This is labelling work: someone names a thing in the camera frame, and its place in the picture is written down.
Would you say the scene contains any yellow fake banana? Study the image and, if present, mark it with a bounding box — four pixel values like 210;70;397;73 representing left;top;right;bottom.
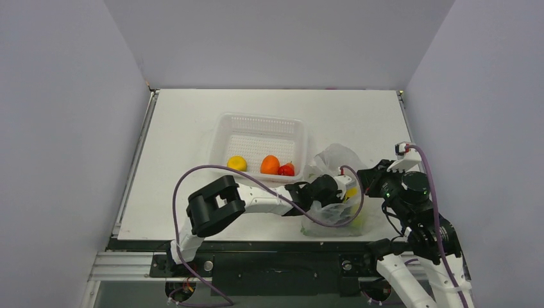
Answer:
343;187;359;203

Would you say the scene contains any clear plastic bag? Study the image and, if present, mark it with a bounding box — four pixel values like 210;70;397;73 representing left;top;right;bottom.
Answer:
301;143;386;237

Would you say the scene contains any red fake fruit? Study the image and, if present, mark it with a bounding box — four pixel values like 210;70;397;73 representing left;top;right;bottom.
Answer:
277;163;295;176

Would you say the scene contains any green fake fruit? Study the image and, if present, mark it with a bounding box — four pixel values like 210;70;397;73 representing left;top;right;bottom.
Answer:
348;211;368;230

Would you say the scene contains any orange fake fruit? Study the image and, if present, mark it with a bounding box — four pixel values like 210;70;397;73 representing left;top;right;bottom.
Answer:
260;155;280;175

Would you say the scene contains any yellow fake fruit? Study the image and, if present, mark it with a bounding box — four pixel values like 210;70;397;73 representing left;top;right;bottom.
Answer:
226;155;248;172

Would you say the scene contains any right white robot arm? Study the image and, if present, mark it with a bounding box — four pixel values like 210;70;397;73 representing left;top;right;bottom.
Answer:
356;160;474;307

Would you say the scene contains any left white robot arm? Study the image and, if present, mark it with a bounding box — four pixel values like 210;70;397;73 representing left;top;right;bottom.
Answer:
166;175;353;276

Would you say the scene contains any white perforated plastic tray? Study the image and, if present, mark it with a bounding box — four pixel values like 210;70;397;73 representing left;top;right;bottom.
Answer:
208;113;309;183

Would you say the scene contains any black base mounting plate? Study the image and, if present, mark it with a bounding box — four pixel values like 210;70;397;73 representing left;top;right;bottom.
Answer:
149;241;392;300

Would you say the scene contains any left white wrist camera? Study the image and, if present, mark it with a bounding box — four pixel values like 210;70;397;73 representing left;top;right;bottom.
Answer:
334;175;359;200

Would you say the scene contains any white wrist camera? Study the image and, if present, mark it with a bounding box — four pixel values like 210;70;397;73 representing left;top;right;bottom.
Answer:
387;142;422;173
334;175;359;200

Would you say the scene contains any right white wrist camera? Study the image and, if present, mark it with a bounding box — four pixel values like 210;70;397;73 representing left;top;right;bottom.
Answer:
387;142;422;173

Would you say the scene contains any aluminium frame rail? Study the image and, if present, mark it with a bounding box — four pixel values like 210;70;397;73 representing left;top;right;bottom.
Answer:
80;252;171;308

